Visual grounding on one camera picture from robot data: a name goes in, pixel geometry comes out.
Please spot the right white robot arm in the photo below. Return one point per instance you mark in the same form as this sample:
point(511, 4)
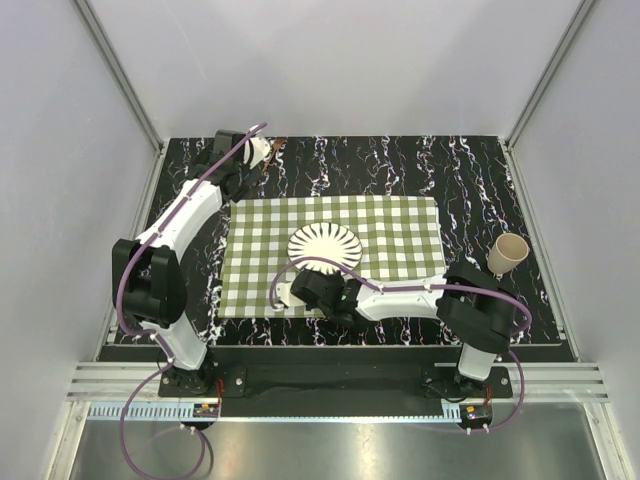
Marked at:
point(480, 312)

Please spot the green checkered cloth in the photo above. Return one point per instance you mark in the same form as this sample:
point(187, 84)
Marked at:
point(400, 237)

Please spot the right aluminium frame post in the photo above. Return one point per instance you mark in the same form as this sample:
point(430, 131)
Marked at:
point(569, 37)

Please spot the white blue striped plate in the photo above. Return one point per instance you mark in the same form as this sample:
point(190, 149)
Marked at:
point(324, 240)

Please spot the beige paper cup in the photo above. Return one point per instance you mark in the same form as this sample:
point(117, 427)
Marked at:
point(508, 251)

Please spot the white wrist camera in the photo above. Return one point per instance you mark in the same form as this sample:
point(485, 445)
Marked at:
point(284, 299)
point(256, 150)

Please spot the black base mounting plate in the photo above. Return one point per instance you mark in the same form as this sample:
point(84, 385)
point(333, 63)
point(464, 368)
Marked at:
point(244, 370)

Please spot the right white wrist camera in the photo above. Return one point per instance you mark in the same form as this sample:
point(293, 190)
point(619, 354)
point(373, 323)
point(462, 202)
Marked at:
point(284, 299)

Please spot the aluminium front rail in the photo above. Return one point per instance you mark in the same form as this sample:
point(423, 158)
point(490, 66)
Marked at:
point(130, 391)

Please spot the brown wooden fork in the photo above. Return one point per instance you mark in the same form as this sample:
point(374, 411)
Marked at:
point(277, 144)

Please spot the left aluminium frame post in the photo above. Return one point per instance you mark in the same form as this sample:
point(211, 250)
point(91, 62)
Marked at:
point(99, 37)

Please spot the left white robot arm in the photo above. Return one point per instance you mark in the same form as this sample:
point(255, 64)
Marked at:
point(148, 287)

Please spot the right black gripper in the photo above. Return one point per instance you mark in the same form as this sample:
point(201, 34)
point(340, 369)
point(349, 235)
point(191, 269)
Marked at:
point(336, 277)

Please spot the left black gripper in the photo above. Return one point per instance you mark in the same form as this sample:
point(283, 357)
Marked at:
point(248, 177)

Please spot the aluminium frame post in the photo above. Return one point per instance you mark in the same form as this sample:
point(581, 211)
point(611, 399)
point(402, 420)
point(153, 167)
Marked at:
point(569, 37)
point(99, 37)

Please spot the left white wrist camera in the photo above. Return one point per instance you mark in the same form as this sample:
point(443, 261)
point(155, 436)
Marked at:
point(256, 150)

